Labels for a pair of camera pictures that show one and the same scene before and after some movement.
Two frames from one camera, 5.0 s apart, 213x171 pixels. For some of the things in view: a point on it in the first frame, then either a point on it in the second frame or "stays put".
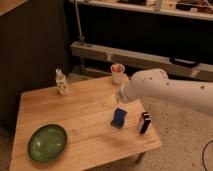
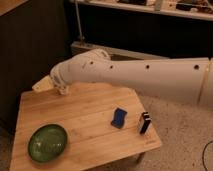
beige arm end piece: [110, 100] → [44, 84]
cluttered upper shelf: [189, 9] stays put
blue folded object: [118, 118] stays put
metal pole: [81, 36] stays put
